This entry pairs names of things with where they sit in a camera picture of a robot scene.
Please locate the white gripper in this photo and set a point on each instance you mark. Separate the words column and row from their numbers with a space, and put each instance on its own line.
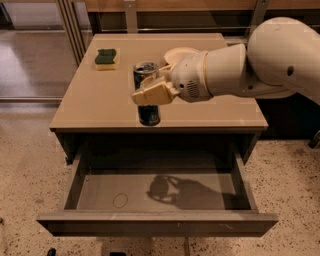
column 189, row 79

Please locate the redbull can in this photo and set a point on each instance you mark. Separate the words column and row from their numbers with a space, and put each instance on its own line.
column 148, row 115

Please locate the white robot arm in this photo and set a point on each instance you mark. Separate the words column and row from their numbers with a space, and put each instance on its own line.
column 281, row 58

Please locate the tan cabinet with glass top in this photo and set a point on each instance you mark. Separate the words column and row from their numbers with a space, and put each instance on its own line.
column 97, row 111

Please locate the open grey top drawer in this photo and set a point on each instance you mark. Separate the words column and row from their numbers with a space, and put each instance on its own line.
column 195, row 191

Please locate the white paper bowl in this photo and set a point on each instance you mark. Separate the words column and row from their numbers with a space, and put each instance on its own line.
column 177, row 54

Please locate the green yellow sponge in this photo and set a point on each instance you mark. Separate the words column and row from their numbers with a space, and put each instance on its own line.
column 106, row 59

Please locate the metal window railing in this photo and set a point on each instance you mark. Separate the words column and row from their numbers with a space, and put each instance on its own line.
column 234, row 19

